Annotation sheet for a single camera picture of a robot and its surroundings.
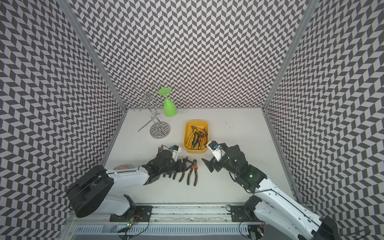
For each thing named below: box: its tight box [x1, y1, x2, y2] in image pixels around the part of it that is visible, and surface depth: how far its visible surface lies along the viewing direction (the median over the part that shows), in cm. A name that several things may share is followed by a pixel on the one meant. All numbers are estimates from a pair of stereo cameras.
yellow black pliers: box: [185, 131, 198, 149], surface depth 99 cm
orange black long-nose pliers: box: [186, 159, 198, 187], surface depth 86 cm
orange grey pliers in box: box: [195, 127, 208, 146], surface depth 101 cm
